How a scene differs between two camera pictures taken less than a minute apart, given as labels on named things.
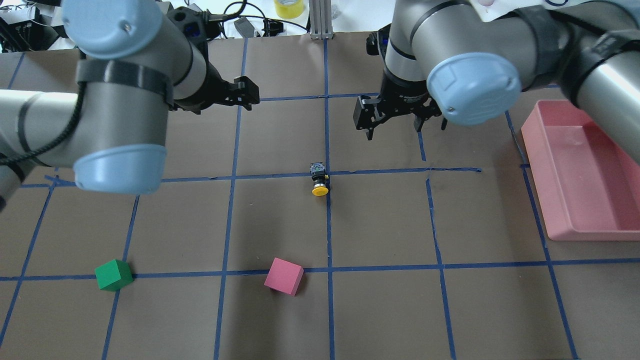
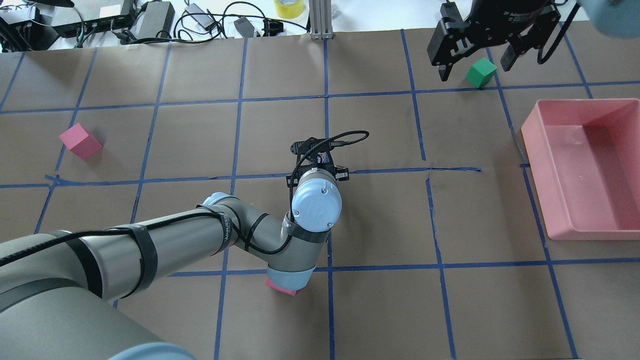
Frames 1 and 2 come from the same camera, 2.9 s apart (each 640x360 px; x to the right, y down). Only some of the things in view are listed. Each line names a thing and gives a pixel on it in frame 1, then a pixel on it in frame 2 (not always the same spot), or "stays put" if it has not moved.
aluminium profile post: (321, 19) stays put
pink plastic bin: (587, 183) stays put
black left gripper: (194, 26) -> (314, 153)
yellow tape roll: (289, 9) stays put
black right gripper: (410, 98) -> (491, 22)
